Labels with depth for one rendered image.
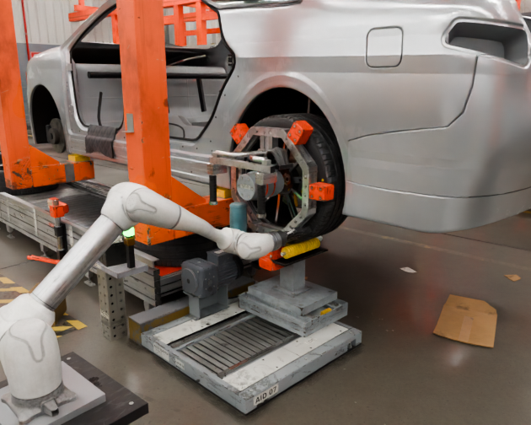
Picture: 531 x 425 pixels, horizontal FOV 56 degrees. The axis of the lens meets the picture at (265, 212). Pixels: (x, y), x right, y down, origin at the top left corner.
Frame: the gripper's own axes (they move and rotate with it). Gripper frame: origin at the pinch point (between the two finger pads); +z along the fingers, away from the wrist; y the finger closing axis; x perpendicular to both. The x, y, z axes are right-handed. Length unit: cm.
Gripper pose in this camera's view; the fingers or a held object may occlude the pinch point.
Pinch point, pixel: (304, 230)
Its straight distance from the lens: 242.6
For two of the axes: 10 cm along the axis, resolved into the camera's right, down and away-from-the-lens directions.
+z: 7.1, -1.8, 6.8
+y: 5.0, -5.6, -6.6
